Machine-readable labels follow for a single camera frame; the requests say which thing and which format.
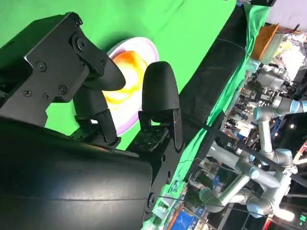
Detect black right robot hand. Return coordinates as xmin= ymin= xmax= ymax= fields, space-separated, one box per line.
xmin=0 ymin=11 xmax=185 ymax=230

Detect dark display green digits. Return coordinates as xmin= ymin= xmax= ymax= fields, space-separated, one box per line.
xmin=296 ymin=210 xmax=307 ymax=225

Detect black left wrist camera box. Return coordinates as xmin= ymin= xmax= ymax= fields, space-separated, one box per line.
xmin=250 ymin=0 xmax=277 ymax=7

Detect small orange white bread roll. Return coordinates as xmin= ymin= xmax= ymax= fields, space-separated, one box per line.
xmin=103 ymin=49 xmax=148 ymax=105

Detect orange box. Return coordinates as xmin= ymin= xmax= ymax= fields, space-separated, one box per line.
xmin=251 ymin=23 xmax=280 ymax=61

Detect black backdrop cloth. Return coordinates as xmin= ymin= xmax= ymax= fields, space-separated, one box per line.
xmin=178 ymin=4 xmax=249 ymax=127

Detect lilac plate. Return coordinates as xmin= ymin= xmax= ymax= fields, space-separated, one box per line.
xmin=105 ymin=35 xmax=160 ymax=135

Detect green table cloth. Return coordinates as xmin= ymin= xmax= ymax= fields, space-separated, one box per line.
xmin=0 ymin=0 xmax=268 ymax=199

